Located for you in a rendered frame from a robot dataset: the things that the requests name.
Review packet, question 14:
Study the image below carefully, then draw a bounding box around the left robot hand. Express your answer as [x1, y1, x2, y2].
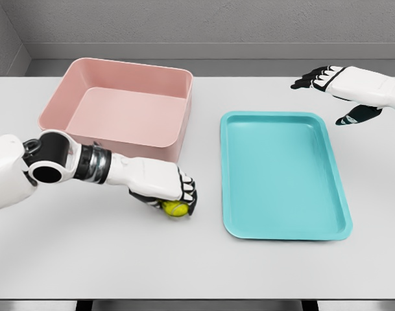
[128, 156, 198, 216]

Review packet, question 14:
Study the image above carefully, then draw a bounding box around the pink plastic basket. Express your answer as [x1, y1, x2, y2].
[37, 57, 194, 163]

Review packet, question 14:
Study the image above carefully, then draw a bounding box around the blue plastic tray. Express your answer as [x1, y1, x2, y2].
[220, 111, 353, 242]

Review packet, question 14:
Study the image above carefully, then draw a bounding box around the yellow tennis ball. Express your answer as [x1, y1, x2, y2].
[162, 200, 189, 217]

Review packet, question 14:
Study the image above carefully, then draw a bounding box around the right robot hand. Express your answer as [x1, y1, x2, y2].
[290, 65, 385, 127]

